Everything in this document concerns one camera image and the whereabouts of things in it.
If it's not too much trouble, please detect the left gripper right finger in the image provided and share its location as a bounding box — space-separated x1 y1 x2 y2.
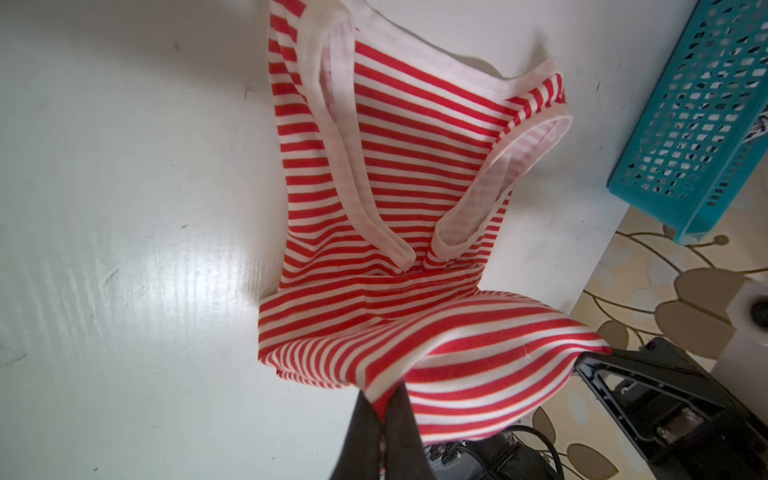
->
384 383 436 480

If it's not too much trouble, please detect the red white striped garment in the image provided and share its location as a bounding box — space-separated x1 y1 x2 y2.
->
258 1 609 444

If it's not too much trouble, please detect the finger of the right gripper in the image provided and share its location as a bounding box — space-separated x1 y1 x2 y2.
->
574 337 767 479

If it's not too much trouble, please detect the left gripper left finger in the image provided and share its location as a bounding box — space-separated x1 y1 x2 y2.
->
329 391 382 480

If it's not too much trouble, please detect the black white striped garment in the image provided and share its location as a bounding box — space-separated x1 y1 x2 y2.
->
743 106 768 143

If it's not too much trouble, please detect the teal plastic basket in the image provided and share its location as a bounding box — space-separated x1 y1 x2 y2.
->
607 1 767 245

